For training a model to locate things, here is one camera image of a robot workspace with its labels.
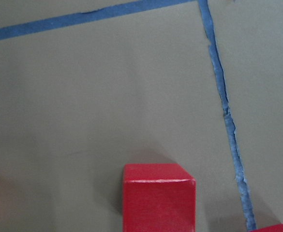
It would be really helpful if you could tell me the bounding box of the red block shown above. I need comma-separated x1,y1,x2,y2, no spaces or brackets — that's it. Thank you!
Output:
122,163,196,232

